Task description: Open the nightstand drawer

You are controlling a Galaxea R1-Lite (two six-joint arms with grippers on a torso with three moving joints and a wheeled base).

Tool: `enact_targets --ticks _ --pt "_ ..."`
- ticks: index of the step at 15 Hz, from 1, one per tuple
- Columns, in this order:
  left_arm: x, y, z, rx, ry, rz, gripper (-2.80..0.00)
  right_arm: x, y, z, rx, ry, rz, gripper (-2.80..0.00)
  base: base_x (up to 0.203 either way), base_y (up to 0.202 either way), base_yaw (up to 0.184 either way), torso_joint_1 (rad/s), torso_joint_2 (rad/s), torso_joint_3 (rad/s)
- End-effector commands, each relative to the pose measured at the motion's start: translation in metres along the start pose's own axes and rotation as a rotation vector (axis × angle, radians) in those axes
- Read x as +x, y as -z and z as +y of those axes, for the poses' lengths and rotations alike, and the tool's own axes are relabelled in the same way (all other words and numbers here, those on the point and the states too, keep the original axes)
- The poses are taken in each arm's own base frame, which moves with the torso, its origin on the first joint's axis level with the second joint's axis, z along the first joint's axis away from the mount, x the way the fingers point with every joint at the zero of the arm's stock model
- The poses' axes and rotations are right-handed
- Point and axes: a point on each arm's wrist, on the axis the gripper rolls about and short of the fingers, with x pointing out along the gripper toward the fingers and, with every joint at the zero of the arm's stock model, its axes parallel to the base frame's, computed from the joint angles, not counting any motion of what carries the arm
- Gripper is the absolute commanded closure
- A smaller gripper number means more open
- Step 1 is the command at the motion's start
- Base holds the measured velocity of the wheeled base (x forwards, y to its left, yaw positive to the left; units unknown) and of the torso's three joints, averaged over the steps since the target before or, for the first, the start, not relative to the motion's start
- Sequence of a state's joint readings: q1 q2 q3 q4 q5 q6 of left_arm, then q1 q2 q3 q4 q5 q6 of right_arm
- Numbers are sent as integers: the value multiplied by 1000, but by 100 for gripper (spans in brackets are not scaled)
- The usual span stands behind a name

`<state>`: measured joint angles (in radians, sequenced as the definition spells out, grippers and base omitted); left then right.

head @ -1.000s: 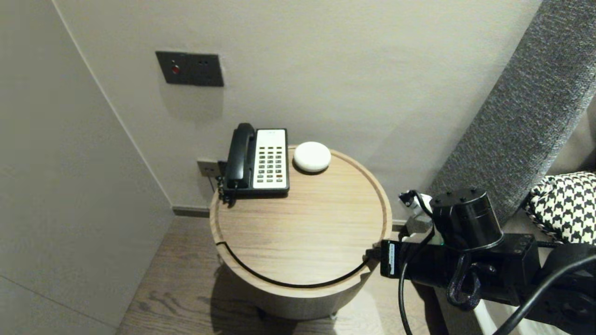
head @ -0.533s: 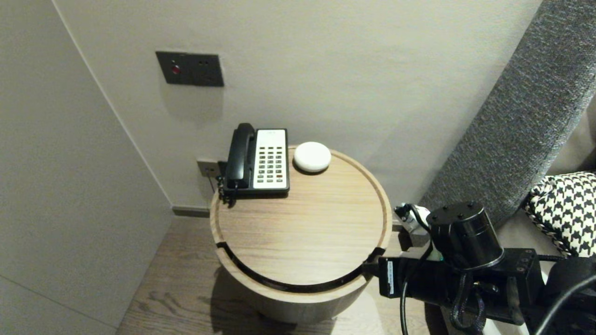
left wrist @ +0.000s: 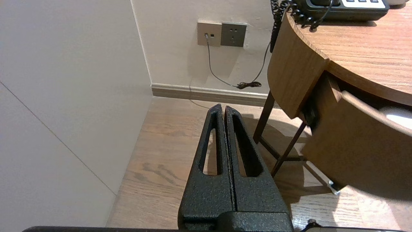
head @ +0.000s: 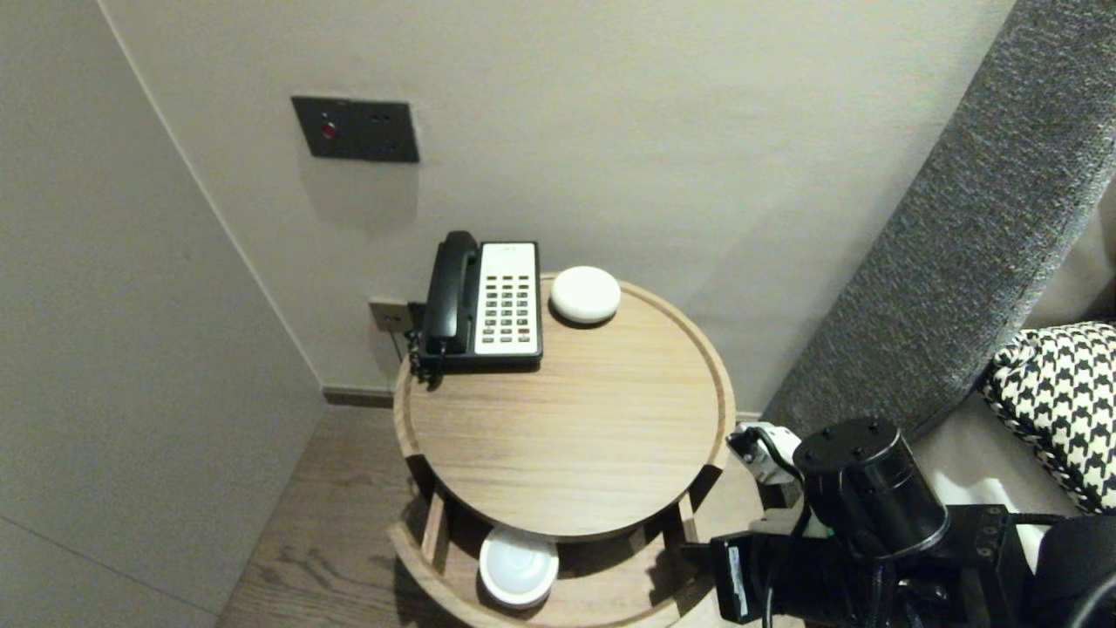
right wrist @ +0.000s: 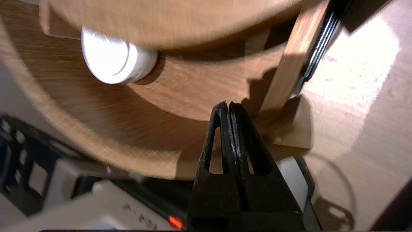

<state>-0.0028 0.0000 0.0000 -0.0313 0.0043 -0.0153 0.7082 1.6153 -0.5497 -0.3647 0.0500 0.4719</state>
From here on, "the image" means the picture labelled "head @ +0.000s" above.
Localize white round jar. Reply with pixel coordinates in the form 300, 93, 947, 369
479, 526, 560, 609

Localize white bed sheet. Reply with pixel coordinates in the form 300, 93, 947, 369
915, 397, 1082, 568

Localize round wooden side table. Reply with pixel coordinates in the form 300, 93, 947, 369
392, 272, 736, 543

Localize flat white round puck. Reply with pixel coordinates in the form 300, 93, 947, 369
549, 265, 623, 326

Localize black white houndstooth pillow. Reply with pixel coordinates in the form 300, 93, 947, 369
981, 320, 1116, 515

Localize black and white desk telephone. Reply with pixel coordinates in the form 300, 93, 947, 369
417, 241, 544, 372

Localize grey fabric headboard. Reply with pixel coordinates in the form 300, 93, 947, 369
763, 0, 1116, 437

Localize black telephone handset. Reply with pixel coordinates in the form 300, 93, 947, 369
422, 230, 480, 354

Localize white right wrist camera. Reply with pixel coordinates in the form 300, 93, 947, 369
726, 422, 803, 486

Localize beige wall data socket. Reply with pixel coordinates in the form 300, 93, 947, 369
367, 298, 412, 336

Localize dark wall switch panel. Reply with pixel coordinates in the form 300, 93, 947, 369
291, 95, 420, 164

